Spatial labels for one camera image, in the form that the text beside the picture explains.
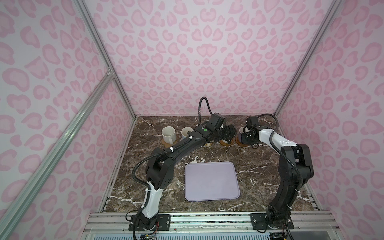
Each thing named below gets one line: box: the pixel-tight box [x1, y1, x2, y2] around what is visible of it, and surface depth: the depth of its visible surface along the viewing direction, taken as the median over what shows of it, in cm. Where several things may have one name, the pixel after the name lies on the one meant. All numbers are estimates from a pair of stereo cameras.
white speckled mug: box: [161, 126, 177, 145], surface depth 102 cm
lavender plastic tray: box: [184, 161, 241, 202], surface depth 88 cm
